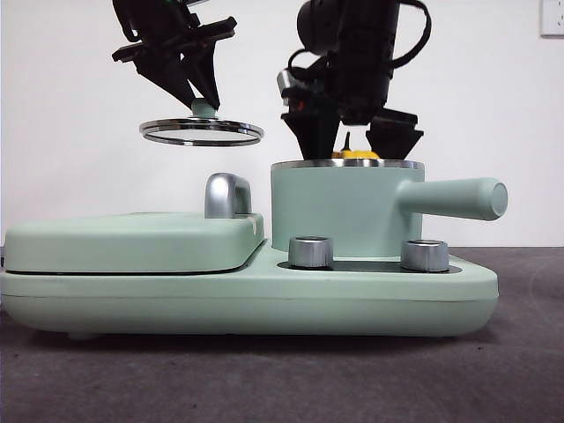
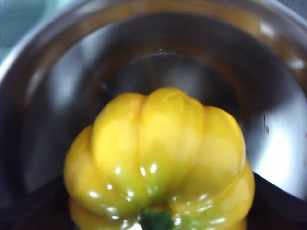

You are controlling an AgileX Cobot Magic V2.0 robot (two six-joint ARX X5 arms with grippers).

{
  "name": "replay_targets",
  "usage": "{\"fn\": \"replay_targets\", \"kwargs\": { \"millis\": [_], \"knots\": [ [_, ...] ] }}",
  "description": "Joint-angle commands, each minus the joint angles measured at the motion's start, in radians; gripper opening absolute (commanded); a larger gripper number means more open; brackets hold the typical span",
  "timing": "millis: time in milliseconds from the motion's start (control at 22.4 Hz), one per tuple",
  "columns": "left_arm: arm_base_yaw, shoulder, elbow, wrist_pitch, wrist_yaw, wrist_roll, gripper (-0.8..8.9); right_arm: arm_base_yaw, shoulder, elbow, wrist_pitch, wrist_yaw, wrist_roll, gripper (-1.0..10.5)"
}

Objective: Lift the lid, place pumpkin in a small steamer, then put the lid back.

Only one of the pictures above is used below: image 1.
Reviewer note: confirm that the mint green breakfast machine base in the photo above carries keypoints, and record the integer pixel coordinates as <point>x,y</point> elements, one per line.
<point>176,304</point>

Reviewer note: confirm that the glass lid with mint knob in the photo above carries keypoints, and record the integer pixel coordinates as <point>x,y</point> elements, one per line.
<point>202,109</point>

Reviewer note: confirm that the silver control knob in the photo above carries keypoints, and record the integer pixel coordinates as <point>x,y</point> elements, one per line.
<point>310,253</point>
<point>424,256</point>

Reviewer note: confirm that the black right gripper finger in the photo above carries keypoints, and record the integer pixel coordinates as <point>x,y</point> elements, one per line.
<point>315,134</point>
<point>394,138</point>

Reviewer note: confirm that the mint green griddle cover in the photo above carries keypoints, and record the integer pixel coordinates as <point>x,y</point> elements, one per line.
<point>123,247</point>

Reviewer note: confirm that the mint green steamer pot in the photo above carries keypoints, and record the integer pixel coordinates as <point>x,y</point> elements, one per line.
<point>335,207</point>

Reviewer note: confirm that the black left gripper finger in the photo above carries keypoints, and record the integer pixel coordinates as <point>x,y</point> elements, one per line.
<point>169,75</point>
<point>203,72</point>

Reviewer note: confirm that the yellow toy pumpkin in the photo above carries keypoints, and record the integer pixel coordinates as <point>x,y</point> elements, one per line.
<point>358,154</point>

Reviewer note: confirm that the white wall socket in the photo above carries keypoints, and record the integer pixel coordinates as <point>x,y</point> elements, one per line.
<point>553,20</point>

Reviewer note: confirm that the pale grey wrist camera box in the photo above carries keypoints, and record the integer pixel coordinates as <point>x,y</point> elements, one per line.
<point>284,86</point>

